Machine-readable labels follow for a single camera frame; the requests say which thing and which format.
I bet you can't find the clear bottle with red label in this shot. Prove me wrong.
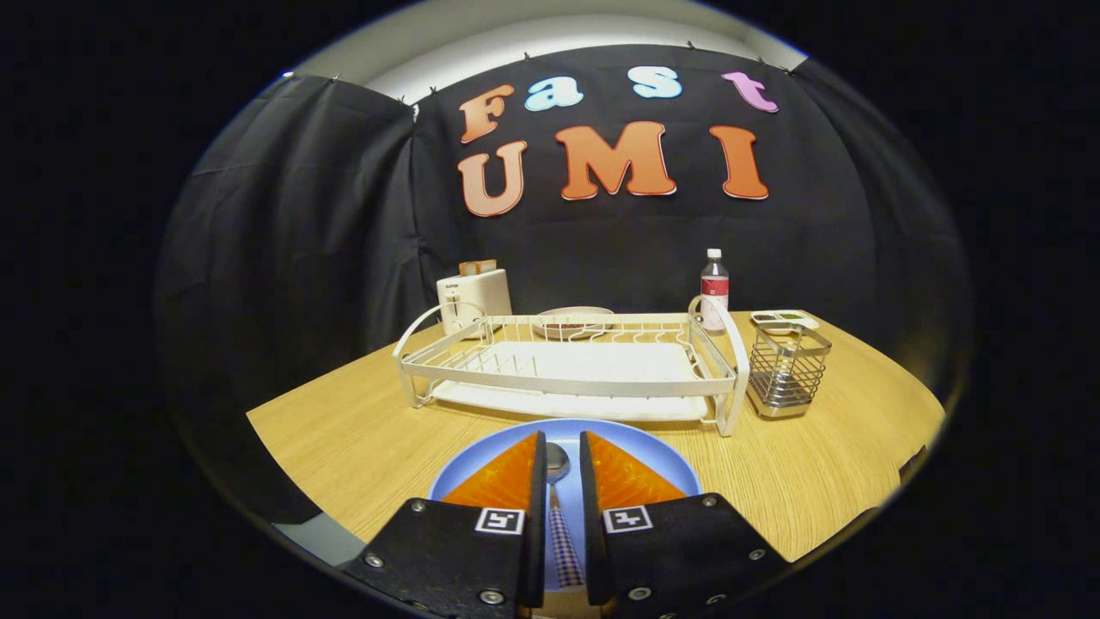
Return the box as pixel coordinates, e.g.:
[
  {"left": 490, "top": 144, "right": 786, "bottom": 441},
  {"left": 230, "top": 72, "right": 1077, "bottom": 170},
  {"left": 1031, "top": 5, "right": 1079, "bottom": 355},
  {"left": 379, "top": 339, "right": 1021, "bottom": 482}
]
[{"left": 700, "top": 248, "right": 730, "bottom": 334}]

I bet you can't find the metal wire basket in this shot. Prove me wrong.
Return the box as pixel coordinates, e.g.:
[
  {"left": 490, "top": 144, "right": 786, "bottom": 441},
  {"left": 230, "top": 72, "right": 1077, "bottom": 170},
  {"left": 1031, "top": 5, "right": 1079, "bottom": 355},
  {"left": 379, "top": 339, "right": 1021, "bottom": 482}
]
[{"left": 746, "top": 320, "right": 833, "bottom": 420}]

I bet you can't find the beige plate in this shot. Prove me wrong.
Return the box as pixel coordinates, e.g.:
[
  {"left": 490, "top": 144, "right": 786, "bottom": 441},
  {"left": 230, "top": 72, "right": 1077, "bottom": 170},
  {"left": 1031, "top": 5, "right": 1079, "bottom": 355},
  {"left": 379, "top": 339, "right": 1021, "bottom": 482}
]
[{"left": 531, "top": 306, "right": 616, "bottom": 340}]

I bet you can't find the metal spoon with checked handle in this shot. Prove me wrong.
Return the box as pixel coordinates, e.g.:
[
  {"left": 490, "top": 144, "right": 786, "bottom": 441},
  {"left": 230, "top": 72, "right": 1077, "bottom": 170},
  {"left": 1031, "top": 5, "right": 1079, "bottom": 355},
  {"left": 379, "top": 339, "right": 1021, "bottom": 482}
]
[{"left": 545, "top": 441, "right": 585, "bottom": 590}]

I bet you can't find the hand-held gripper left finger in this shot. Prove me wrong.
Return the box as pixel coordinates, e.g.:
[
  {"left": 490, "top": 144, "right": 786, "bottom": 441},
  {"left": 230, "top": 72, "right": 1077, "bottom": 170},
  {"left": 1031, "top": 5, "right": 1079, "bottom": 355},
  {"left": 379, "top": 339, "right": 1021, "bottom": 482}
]
[{"left": 339, "top": 430, "right": 548, "bottom": 619}]

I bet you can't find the light blue plate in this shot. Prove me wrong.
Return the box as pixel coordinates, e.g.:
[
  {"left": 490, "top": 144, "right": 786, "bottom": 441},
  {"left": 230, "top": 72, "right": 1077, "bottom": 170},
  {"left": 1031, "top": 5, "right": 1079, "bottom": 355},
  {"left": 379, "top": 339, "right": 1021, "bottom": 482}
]
[{"left": 428, "top": 418, "right": 704, "bottom": 594}]

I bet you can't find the black backdrop cloth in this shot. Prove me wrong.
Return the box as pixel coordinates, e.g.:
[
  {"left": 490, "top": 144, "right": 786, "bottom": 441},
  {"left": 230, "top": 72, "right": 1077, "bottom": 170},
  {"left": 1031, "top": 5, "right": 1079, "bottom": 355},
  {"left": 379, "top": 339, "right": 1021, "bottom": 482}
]
[{"left": 159, "top": 43, "right": 976, "bottom": 525}]

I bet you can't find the white wire dish rack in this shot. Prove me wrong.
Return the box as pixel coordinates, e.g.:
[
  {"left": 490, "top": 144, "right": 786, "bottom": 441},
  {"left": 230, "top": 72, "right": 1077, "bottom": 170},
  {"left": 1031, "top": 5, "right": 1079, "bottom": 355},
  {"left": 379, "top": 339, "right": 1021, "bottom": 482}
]
[{"left": 393, "top": 295, "right": 752, "bottom": 438}]

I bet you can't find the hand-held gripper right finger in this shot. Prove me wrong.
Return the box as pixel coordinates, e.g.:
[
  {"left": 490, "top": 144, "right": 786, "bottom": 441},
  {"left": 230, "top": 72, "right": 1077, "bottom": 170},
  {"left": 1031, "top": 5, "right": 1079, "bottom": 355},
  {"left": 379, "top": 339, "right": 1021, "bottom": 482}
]
[{"left": 579, "top": 430, "right": 791, "bottom": 619}]

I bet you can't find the white toaster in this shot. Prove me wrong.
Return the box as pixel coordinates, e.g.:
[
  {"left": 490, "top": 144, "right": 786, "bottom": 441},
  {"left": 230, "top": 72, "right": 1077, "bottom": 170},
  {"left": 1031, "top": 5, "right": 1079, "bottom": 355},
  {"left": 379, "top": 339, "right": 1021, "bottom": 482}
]
[{"left": 436, "top": 268, "right": 513, "bottom": 338}]

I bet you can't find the white divided snack dish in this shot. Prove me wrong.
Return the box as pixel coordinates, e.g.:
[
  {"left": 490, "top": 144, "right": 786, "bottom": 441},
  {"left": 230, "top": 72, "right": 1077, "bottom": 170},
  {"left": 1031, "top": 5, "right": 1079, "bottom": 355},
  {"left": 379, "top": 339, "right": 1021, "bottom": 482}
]
[{"left": 750, "top": 309, "right": 820, "bottom": 336}]

